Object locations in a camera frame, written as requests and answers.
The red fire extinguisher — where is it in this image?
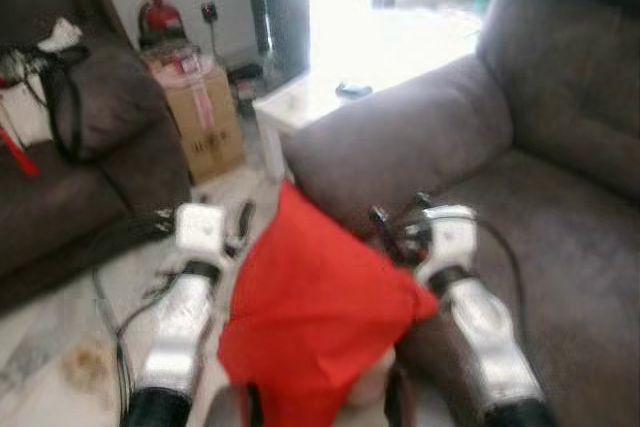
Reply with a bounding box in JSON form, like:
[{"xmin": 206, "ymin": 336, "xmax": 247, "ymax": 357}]
[{"xmin": 137, "ymin": 0, "xmax": 186, "ymax": 48}]

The white side table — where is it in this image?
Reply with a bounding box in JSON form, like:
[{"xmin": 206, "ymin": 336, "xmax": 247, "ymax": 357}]
[{"xmin": 252, "ymin": 72, "xmax": 391, "ymax": 183}]

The grey-brown two-seat sofa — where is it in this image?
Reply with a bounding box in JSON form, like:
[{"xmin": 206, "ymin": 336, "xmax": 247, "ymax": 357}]
[{"xmin": 283, "ymin": 0, "xmax": 640, "ymax": 427}]

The crumpled white paper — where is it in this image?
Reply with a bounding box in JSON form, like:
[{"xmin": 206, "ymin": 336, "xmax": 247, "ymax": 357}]
[{"xmin": 37, "ymin": 17, "xmax": 86, "ymax": 53}]

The grey-brown armchair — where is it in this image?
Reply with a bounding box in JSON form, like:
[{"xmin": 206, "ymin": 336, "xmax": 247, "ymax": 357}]
[{"xmin": 0, "ymin": 0, "xmax": 193, "ymax": 313}]

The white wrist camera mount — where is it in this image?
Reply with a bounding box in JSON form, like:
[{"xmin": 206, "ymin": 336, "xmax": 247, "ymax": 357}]
[
  {"xmin": 415, "ymin": 205, "xmax": 479, "ymax": 283},
  {"xmin": 174, "ymin": 202, "xmax": 231, "ymax": 260}
]

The small red item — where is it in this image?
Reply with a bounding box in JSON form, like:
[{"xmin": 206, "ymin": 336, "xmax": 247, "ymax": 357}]
[{"xmin": 0, "ymin": 122, "xmax": 43, "ymax": 178}]

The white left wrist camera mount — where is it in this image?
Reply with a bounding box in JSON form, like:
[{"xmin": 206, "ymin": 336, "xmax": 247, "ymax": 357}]
[{"xmin": 174, "ymin": 202, "xmax": 231, "ymax": 260}]

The small black device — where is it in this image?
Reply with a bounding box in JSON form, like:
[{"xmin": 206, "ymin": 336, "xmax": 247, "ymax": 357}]
[{"xmin": 335, "ymin": 81, "xmax": 373, "ymax": 100}]

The cardboard box with pink tape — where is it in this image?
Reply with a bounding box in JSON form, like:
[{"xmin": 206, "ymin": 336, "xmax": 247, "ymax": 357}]
[{"xmin": 150, "ymin": 57, "xmax": 239, "ymax": 133}]

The red and white packet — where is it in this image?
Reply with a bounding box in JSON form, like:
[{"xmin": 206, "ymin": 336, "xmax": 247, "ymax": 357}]
[{"xmin": 165, "ymin": 47, "xmax": 206, "ymax": 76}]

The black door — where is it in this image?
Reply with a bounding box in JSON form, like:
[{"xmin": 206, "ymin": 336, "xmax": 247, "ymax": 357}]
[{"xmin": 245, "ymin": 0, "xmax": 311, "ymax": 78}]

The red pillow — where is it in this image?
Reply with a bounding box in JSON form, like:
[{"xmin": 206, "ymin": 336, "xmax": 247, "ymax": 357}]
[{"xmin": 217, "ymin": 179, "xmax": 441, "ymax": 427}]

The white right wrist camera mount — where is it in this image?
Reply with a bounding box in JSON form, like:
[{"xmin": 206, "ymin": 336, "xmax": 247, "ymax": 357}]
[{"xmin": 415, "ymin": 205, "xmax": 479, "ymax": 283}]

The white tote bag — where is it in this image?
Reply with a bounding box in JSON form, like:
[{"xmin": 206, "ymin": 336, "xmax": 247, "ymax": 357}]
[{"xmin": 0, "ymin": 72, "xmax": 56, "ymax": 148}]

